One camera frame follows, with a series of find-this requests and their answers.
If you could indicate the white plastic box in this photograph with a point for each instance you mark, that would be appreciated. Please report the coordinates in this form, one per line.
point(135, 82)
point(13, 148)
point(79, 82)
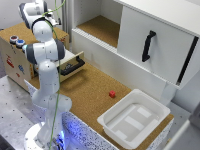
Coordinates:
point(133, 120)

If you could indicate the blue button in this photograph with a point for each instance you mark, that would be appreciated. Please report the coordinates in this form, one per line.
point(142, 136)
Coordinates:
point(20, 42)

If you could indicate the white cabinet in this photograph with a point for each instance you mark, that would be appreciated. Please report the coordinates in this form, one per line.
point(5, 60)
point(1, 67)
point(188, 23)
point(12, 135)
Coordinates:
point(100, 50)

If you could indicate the green button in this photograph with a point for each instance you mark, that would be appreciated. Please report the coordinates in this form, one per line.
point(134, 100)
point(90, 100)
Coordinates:
point(24, 47)

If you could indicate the white sliding door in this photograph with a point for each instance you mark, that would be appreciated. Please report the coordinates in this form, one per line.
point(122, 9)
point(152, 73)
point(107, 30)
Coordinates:
point(166, 50)

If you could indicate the red button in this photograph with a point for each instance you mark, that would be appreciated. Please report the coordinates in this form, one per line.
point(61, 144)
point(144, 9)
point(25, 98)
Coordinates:
point(13, 38)

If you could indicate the pink block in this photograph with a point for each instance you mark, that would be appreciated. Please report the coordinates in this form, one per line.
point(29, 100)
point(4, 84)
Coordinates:
point(112, 94)

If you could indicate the wooden drawer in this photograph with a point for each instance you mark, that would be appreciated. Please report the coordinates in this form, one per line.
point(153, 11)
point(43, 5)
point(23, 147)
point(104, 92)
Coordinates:
point(75, 56)

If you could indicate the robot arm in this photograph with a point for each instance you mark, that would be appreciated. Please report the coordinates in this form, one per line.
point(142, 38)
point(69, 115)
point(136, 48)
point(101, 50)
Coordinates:
point(46, 83)

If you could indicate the wooden drawer box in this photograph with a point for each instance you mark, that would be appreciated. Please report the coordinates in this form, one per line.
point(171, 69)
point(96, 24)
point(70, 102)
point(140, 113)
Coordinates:
point(13, 70)

